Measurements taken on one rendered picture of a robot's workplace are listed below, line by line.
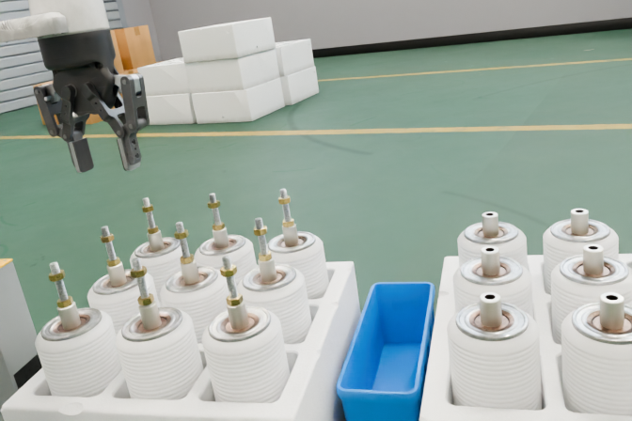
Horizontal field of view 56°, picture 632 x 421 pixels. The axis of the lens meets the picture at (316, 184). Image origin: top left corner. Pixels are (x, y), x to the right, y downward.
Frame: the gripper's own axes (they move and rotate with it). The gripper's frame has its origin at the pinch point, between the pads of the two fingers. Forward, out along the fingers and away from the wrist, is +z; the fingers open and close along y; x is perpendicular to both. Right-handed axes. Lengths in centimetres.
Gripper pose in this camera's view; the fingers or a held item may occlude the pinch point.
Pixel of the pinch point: (105, 159)
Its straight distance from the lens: 72.2
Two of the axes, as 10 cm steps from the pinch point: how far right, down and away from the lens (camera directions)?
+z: 1.4, 9.5, 2.9
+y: -9.2, 0.2, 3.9
